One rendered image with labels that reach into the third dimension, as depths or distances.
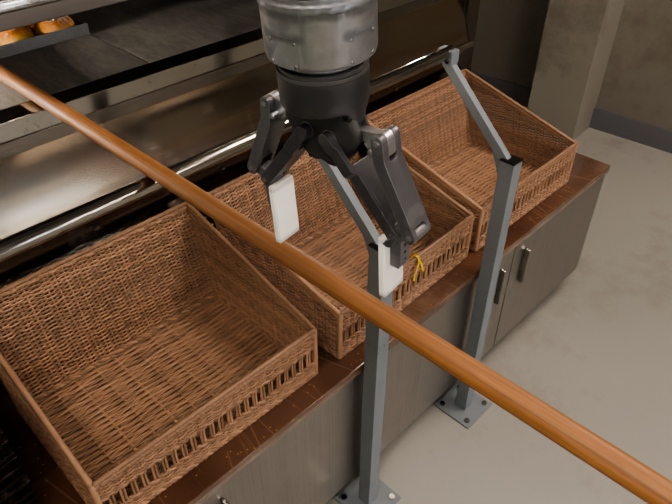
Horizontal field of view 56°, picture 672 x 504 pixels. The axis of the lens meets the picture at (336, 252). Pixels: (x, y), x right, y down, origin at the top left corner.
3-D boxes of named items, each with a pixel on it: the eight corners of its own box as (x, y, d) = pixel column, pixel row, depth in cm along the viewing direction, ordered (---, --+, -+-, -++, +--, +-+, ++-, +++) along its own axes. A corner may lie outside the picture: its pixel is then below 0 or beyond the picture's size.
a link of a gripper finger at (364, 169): (343, 120, 55) (353, 113, 54) (411, 226, 56) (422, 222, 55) (314, 138, 53) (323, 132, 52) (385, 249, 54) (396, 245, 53)
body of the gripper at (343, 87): (250, 59, 50) (265, 160, 56) (332, 85, 45) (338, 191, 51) (313, 29, 54) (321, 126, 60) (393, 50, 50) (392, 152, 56)
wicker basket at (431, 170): (355, 191, 211) (357, 116, 194) (455, 135, 242) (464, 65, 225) (476, 255, 184) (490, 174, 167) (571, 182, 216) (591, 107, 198)
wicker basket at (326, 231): (213, 274, 177) (200, 192, 160) (348, 194, 210) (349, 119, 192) (340, 364, 151) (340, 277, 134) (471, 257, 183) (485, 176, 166)
